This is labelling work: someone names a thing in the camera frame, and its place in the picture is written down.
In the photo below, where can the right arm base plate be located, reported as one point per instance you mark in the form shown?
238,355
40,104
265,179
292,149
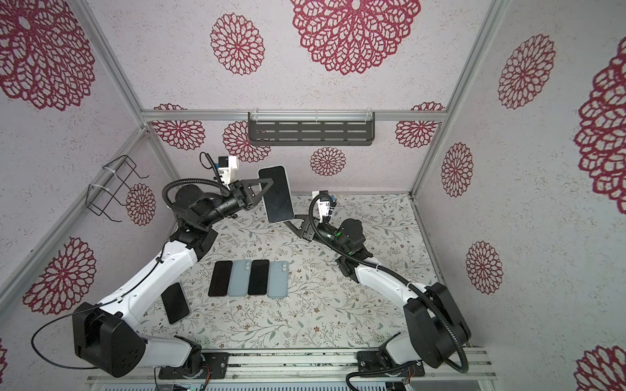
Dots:
374,363

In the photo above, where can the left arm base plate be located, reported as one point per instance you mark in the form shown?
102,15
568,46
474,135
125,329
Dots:
210,365

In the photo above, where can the light blue phone case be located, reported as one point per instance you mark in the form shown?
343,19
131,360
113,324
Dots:
278,280

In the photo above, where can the dark grey wall shelf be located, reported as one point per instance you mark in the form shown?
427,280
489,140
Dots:
314,131

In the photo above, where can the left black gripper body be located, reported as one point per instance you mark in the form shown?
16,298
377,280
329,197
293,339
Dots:
239,194

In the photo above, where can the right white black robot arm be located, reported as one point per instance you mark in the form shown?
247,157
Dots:
436,331

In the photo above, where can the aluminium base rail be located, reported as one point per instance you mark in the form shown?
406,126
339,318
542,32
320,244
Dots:
258,367

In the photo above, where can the black phone near left base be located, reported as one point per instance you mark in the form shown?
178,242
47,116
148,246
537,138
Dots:
175,303

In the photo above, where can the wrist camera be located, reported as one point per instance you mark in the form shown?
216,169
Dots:
228,167
325,205

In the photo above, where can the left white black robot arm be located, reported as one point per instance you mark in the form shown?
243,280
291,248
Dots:
104,334

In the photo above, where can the bare black phone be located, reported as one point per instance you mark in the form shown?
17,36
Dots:
220,279
258,279

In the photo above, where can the black wire wall rack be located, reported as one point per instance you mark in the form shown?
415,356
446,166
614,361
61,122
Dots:
117,173

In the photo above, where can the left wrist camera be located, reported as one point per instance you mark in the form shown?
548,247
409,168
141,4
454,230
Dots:
228,167

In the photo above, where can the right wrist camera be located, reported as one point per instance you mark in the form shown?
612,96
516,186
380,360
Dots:
325,205

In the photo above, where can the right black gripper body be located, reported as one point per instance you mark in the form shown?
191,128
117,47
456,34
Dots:
323,232

